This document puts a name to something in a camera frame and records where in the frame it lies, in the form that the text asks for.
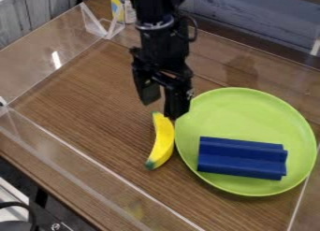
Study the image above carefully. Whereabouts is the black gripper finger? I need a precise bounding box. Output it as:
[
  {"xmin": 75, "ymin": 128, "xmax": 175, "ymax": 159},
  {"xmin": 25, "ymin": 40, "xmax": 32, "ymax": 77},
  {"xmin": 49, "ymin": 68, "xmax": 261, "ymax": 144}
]
[
  {"xmin": 163, "ymin": 85, "xmax": 193, "ymax": 120},
  {"xmin": 132, "ymin": 69, "xmax": 160, "ymax": 106}
]

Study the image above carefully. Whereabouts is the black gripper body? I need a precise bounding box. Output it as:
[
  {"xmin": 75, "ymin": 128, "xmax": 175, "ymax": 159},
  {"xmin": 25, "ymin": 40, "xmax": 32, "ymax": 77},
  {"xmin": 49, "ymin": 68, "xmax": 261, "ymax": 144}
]
[{"xmin": 128, "ymin": 18, "xmax": 197, "ymax": 93}]

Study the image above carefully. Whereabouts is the yellow toy banana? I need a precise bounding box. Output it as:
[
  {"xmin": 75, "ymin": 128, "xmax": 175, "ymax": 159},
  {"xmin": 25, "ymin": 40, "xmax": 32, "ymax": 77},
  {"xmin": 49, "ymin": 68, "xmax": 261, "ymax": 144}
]
[{"xmin": 144, "ymin": 112, "xmax": 175, "ymax": 170}]

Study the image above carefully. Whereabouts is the green plastic plate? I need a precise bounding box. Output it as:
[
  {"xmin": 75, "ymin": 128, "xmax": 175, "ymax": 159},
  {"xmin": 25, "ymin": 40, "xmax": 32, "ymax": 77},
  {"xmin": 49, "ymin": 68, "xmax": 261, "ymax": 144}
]
[{"xmin": 175, "ymin": 87, "xmax": 317, "ymax": 196}]

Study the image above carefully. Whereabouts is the blue foam block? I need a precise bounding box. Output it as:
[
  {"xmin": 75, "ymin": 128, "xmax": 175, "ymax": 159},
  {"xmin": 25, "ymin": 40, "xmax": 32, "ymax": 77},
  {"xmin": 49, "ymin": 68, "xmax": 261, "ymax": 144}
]
[{"xmin": 198, "ymin": 137, "xmax": 288, "ymax": 180}]

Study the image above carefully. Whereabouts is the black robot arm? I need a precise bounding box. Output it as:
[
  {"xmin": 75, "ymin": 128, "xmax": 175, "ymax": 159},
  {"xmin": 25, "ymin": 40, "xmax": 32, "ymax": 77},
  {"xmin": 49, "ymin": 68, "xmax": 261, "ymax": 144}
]
[{"xmin": 130, "ymin": 0, "xmax": 198, "ymax": 120}]

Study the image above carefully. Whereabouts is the clear acrylic tray wall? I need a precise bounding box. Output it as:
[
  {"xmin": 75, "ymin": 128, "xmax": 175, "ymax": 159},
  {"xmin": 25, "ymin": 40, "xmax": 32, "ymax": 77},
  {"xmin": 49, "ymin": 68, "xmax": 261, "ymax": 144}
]
[{"xmin": 0, "ymin": 2, "xmax": 320, "ymax": 231}]

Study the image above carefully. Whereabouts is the black cable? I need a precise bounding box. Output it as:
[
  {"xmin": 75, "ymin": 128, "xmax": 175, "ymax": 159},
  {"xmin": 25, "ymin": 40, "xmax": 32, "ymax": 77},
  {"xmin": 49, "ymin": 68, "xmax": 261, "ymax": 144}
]
[{"xmin": 0, "ymin": 201, "xmax": 35, "ymax": 231}]

